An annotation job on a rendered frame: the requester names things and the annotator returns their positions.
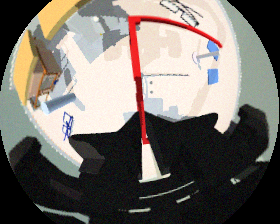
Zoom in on light blue cylinder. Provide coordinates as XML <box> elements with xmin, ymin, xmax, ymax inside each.
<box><xmin>41</xmin><ymin>92</ymin><xmax>76</xmax><ymax>116</ymax></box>

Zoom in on blue flat square pad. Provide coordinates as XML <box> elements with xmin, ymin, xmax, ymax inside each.
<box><xmin>207</xmin><ymin>68</ymin><xmax>219</xmax><ymax>86</ymax></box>
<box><xmin>206</xmin><ymin>39</ymin><xmax>219</xmax><ymax>61</ymax></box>

